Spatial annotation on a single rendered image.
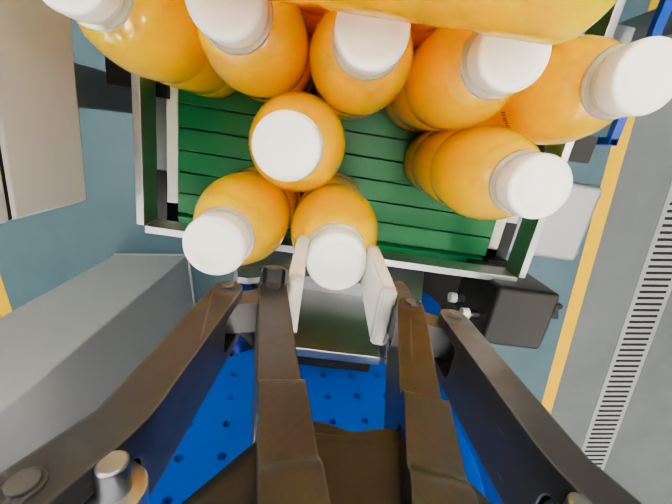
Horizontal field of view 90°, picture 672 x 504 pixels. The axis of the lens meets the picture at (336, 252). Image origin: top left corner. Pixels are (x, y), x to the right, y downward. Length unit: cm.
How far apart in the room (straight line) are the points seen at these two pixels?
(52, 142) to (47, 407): 70
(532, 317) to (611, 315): 156
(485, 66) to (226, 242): 17
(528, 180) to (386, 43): 11
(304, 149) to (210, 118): 25
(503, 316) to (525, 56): 26
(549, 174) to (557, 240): 35
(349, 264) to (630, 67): 18
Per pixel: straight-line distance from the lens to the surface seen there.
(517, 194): 23
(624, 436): 250
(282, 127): 20
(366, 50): 20
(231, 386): 37
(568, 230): 58
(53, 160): 36
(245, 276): 40
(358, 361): 33
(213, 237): 22
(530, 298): 41
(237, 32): 21
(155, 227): 39
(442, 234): 46
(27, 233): 182
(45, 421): 97
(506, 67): 22
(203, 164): 44
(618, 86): 25
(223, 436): 33
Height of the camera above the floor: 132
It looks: 71 degrees down
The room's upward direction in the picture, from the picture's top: 177 degrees clockwise
